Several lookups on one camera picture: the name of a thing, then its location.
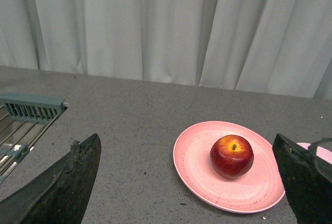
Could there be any white pleated curtain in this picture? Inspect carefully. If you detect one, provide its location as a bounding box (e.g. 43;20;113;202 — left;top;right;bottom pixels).
1;0;331;99

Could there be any red yellow apple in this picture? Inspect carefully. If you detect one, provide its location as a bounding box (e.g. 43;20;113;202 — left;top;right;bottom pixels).
210;134;254;180

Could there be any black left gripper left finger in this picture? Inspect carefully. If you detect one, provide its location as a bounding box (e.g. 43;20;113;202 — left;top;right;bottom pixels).
1;134;101;223

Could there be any grey-green metal dish rack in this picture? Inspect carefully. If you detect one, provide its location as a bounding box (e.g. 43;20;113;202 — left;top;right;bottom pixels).
1;92;67;183

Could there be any pink round plate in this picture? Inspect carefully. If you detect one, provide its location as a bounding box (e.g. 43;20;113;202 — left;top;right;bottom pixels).
173;121;285;214

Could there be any light pink bowl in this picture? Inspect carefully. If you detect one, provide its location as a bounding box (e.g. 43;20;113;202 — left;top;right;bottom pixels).
297;143;332;164

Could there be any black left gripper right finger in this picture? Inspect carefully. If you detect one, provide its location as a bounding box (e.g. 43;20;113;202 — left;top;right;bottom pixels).
272;133;331;223

